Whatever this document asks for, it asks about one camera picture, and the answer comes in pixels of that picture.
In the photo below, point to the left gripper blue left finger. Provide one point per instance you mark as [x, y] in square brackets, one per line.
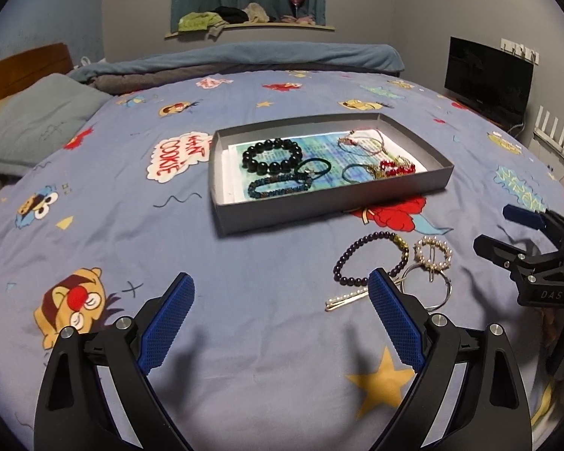
[160, 320]

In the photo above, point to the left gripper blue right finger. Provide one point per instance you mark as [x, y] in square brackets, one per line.
[402, 330]

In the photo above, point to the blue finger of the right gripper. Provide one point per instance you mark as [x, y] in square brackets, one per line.
[497, 252]
[522, 216]

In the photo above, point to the pearl bar hair clip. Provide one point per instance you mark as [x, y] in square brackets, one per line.
[337, 302]

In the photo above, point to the round pearl hair clip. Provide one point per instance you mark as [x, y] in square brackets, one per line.
[433, 254]

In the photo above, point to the small silver ring bangle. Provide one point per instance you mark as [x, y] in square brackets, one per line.
[359, 173]

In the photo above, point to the white wifi router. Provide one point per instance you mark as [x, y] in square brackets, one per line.
[550, 130]

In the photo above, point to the blue cartoon bed sheet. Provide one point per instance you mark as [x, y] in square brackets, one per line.
[109, 220]

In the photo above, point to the grey shallow cardboard box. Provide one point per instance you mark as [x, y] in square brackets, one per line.
[252, 215]

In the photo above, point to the black flat television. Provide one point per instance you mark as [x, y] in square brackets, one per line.
[489, 78]

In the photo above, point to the blue green printed paper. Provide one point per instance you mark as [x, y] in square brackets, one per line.
[278, 167]

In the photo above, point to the blue folded blanket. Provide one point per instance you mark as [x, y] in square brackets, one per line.
[259, 56]

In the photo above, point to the grey blue pillow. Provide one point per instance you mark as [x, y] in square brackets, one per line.
[42, 119]

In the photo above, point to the grey folded blanket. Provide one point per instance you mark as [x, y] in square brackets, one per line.
[120, 84]

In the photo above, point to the pink cloth on sill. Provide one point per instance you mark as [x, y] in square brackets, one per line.
[299, 21]

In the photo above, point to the wooden headboard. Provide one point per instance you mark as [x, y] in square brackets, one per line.
[20, 71]

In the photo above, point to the wooden window sill shelf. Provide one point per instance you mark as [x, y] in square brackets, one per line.
[252, 26]

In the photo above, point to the green cloth on sill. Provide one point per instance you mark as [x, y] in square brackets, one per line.
[208, 22]

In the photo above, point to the black cloth on sill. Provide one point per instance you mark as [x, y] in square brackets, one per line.
[232, 15]

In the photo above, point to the beige cloth on sill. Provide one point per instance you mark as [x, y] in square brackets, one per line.
[256, 13]

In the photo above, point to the white wall socket strip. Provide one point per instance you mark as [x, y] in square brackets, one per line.
[520, 50]

